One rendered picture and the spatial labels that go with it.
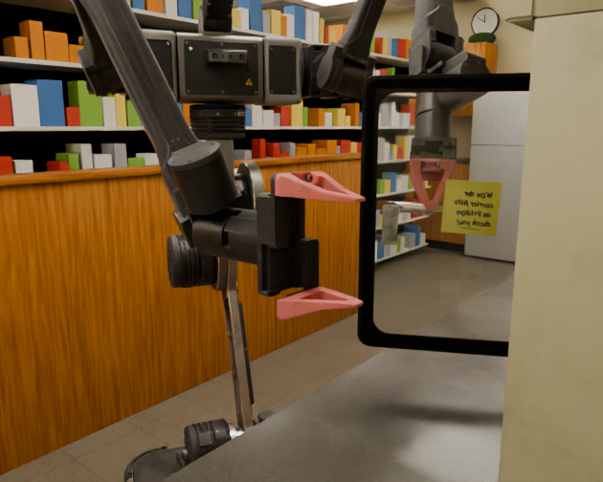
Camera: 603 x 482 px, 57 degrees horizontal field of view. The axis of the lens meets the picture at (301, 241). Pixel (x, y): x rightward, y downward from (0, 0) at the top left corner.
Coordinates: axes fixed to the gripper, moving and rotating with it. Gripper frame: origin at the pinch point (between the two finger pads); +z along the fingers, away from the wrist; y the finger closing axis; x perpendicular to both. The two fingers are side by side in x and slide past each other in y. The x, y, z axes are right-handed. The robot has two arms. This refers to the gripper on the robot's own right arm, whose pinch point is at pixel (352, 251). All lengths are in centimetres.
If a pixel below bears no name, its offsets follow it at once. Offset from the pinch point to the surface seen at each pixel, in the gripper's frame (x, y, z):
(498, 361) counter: 46, -26, -2
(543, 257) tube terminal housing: 9.8, -0.3, 13.8
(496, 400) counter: 32.6, -26.2, 2.5
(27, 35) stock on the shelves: 82, 57, -237
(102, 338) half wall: 79, -75, -185
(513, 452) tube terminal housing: 10.1, -20.1, 12.4
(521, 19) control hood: 9.7, 20.4, 10.5
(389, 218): 26.2, -0.8, -12.0
